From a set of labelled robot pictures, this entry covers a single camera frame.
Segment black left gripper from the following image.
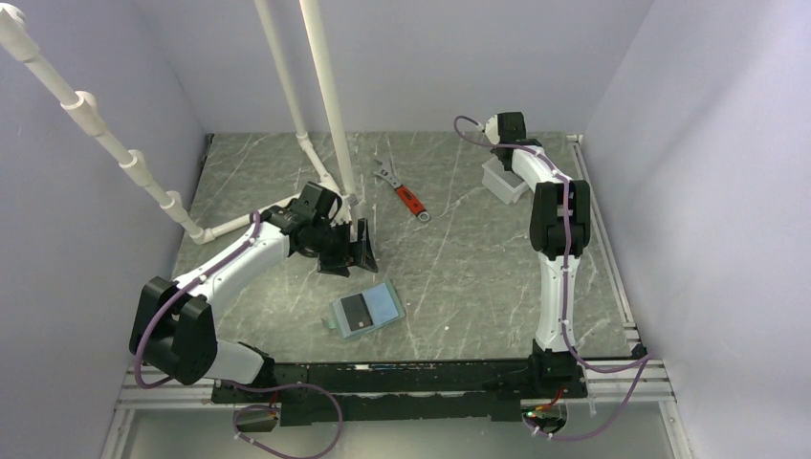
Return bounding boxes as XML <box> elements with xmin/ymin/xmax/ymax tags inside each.
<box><xmin>310</xmin><ymin>218</ymin><xmax>377</xmax><ymax>277</ymax></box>

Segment black vip credit card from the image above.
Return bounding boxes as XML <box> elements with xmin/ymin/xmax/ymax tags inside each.
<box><xmin>340</xmin><ymin>294</ymin><xmax>374</xmax><ymax>332</ymax></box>

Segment green card holder wallet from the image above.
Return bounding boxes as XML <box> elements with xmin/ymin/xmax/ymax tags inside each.
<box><xmin>321</xmin><ymin>279</ymin><xmax>406</xmax><ymax>340</ymax></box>

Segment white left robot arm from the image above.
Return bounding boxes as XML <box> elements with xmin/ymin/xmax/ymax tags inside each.
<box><xmin>129</xmin><ymin>183</ymin><xmax>378</xmax><ymax>402</ymax></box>

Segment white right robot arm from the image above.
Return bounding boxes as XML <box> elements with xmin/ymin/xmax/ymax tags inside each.
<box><xmin>484</xmin><ymin>112</ymin><xmax>591</xmax><ymax>397</ymax></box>

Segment white card box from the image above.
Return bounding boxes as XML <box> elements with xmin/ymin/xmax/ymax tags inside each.
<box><xmin>482</xmin><ymin>157</ymin><xmax>529</xmax><ymax>205</ymax></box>

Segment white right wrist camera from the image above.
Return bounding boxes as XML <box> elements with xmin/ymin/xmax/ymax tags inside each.
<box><xmin>482</xmin><ymin>115</ymin><xmax>500</xmax><ymax>145</ymax></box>

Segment red handled adjustable wrench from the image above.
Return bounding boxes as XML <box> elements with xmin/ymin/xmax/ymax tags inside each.
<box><xmin>375</xmin><ymin>159</ymin><xmax>431</xmax><ymax>223</ymax></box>

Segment white pvc pipe frame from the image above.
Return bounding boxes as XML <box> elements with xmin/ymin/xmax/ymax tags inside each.
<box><xmin>0</xmin><ymin>0</ymin><xmax>360</xmax><ymax>246</ymax></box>

